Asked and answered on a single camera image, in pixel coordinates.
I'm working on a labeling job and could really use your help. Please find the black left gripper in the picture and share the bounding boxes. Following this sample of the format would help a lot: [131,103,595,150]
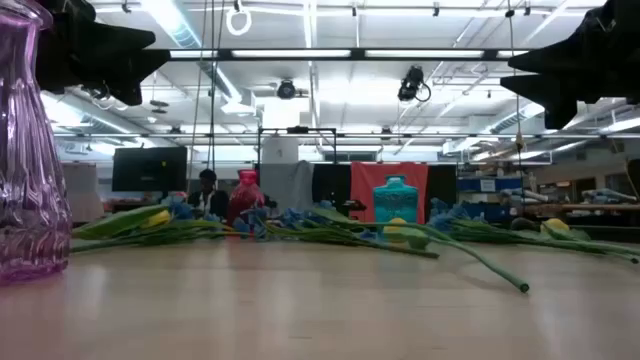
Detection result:
[35,0,172,107]

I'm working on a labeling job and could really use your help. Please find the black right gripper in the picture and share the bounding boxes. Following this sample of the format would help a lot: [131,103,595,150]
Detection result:
[499,0,640,131]

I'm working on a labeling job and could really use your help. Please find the yellow artificial tulip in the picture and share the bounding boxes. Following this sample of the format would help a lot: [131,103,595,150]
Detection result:
[539,217,640,264]
[309,207,530,294]
[71,203,174,251]

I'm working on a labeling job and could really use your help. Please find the purple ribbed glass vase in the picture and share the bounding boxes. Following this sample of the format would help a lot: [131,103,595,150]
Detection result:
[0,0,74,287]

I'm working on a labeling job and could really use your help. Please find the red glass vase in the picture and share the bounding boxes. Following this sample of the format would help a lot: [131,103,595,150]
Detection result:
[226,168,266,229]

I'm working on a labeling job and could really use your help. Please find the teal glass vase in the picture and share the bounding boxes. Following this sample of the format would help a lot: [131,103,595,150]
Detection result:
[372,174,419,225]

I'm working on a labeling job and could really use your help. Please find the black computer monitor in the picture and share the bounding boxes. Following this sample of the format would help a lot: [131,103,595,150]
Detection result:
[111,146,188,193]

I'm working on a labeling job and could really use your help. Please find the person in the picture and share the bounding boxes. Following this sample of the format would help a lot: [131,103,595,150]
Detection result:
[187,168,230,219]

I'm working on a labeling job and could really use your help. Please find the round black ceiling device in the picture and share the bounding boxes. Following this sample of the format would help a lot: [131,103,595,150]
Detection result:
[276,78,297,100]

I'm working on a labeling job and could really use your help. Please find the grey hanging cloth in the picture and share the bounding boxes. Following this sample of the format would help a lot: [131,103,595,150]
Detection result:
[259,159,315,214]

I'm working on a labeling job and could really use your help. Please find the red hanging cloth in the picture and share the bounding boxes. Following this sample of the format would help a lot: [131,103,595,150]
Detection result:
[349,162,430,225]

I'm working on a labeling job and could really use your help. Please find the black hanging cloth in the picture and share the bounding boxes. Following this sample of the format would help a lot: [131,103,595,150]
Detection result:
[312,163,352,211]

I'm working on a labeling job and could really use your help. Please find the black hanging cable with connector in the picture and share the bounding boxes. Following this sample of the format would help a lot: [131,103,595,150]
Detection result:
[506,0,526,201]

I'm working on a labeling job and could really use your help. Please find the white hanging ring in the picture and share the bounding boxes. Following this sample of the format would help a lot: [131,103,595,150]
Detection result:
[225,7,253,37]

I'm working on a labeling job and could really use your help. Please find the black overhead-mounted camera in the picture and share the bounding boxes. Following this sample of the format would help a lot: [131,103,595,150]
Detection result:
[398,64,432,104]

